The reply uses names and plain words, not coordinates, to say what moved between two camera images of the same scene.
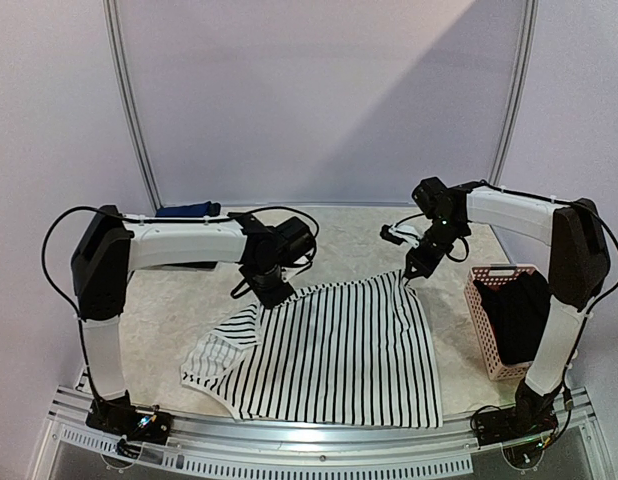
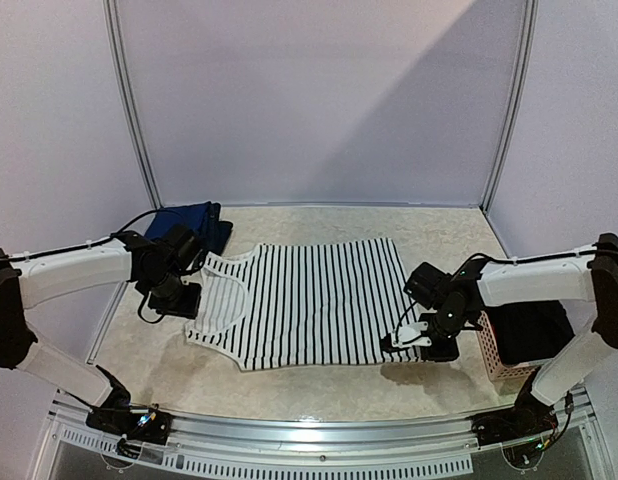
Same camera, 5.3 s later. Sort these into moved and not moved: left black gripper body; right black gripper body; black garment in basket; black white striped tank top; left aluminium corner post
Moved: left black gripper body; right black gripper body; black white striped tank top
Not moved: black garment in basket; left aluminium corner post
